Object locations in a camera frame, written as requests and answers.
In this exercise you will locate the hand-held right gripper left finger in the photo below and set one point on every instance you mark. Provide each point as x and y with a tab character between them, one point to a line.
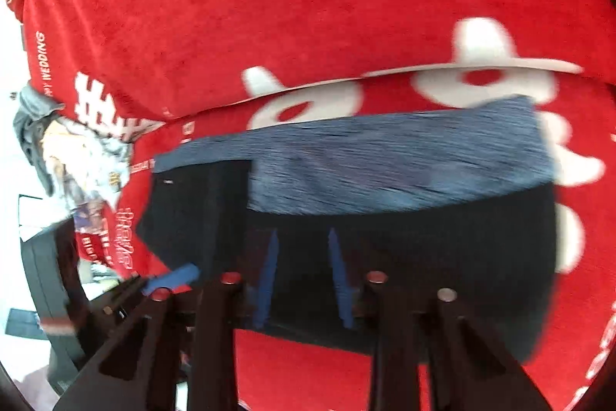
267	286

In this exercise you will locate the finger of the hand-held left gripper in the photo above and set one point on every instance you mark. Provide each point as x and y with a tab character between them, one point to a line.
173	278

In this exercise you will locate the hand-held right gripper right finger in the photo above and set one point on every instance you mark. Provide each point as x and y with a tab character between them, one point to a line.
340	286

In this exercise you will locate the black pants with blue-grey trim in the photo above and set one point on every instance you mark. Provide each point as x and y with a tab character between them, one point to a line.
409	247

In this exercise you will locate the pile of light printed clothes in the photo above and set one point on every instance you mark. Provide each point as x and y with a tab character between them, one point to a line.
82	160

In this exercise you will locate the grey cloth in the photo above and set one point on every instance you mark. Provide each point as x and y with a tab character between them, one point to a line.
33	122

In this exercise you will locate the red printed blanket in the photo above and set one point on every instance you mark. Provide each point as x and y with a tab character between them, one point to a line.
288	6

